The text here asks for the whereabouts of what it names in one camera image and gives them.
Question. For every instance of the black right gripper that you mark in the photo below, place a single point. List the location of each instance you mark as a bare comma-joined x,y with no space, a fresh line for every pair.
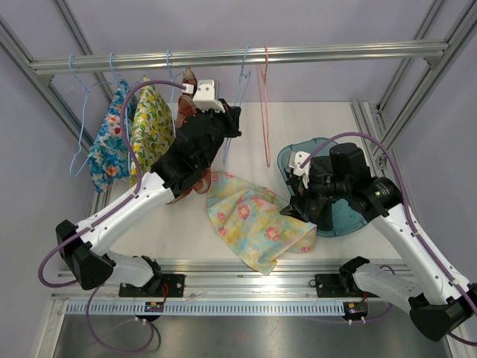
306,193

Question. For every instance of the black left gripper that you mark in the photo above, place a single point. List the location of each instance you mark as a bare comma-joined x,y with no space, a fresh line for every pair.
229,117

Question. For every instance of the red plaid skirt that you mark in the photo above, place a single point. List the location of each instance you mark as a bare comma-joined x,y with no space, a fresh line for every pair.
187,108

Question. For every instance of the pastel floral skirt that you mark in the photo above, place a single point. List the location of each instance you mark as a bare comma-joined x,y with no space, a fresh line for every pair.
247,217

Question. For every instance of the light blue wire hanger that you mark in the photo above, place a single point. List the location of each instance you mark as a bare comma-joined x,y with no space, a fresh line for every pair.
173,78
121,112
243,83

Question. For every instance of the pink wire hanger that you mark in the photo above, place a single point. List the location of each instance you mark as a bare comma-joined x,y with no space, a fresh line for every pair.
262,82

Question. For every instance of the dark grey dotted skirt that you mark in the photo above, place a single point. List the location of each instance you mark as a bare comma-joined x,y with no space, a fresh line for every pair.
320,213

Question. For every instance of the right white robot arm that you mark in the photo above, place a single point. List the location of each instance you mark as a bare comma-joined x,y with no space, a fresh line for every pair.
441,298

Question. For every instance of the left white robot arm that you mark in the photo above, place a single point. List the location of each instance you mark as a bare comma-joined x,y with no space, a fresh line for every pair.
86,246

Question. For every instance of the lemon print skirt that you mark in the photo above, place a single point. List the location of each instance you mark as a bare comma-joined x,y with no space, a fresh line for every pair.
152,129

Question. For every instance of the blue floral skirt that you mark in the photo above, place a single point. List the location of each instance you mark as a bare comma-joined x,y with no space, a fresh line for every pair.
108,157

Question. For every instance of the teal plastic basin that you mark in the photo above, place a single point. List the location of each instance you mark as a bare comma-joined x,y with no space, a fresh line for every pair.
345,220

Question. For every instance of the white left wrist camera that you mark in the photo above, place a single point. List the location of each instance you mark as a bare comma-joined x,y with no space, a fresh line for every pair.
205,95

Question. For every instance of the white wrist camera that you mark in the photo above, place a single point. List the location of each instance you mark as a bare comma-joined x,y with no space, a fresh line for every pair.
205,95
298,170

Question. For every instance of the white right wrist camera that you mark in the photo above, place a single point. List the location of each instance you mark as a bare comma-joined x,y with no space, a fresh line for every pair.
298,170

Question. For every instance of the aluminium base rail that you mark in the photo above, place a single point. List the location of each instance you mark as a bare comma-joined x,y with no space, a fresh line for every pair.
231,278

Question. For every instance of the right aluminium frame post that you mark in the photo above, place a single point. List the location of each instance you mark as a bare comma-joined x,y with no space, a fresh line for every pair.
380,120

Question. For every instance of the aluminium frame post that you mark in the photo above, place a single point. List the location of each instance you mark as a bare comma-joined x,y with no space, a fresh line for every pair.
50,114
380,120

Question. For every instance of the left aluminium frame post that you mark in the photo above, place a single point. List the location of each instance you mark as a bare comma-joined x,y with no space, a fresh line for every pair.
50,114

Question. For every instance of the white slotted cable duct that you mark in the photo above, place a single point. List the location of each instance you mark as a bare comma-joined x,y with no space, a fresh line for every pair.
207,308

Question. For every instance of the aluminium hanging rail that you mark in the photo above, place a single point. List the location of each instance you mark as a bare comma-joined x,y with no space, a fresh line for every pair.
230,57

